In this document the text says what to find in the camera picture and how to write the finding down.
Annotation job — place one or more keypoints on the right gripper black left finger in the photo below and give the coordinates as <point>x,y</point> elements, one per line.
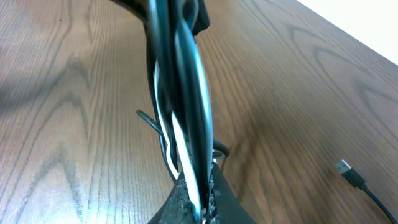
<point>181,206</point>

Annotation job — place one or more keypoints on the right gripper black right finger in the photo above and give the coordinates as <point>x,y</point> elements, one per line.
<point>223,206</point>

